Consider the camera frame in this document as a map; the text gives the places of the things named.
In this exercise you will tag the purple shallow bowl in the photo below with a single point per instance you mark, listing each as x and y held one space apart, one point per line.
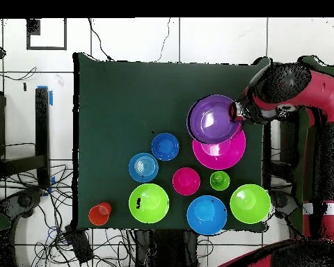
211 119

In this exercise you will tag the dark blue small bowl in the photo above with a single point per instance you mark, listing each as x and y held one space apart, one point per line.
165 146

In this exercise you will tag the turquoise bowl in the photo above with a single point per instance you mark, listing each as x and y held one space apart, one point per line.
143 167

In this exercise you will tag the lime green large bowl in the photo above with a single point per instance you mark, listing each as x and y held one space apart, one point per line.
149 203
250 204

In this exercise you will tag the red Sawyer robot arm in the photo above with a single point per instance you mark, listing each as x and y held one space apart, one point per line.
325 91

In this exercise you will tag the pink large bowl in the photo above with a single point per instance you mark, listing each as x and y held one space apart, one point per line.
225 158

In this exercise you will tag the lime green small cup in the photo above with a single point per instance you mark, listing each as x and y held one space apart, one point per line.
220 180

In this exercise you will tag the red small bowl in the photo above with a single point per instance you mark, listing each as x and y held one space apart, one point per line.
186 181

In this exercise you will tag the black stand base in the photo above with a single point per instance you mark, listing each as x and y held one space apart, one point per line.
281 201
25 200

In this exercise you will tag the dark green table cloth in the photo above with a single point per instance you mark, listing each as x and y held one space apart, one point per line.
128 97

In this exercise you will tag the blue large bowl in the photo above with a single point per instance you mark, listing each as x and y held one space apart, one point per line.
206 215

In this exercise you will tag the orange cup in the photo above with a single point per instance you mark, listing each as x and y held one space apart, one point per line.
98 214

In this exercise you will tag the blue tape strip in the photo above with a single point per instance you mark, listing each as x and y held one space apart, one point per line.
51 97

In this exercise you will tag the black floor box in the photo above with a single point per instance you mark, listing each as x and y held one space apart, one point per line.
79 244

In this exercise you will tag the black post stand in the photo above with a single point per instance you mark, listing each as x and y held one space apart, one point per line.
42 133

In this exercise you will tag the black square floor frame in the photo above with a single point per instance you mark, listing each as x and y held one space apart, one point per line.
32 26

